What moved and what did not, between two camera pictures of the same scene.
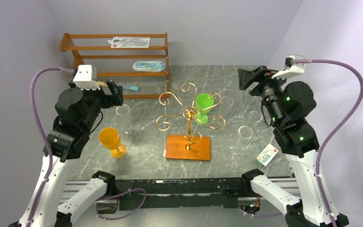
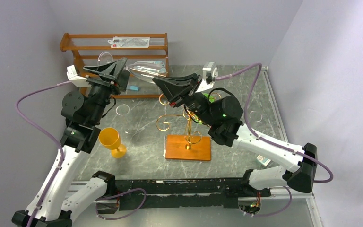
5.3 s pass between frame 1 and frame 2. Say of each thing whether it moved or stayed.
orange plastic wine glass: stayed
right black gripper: moved
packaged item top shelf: stayed
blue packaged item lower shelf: stayed
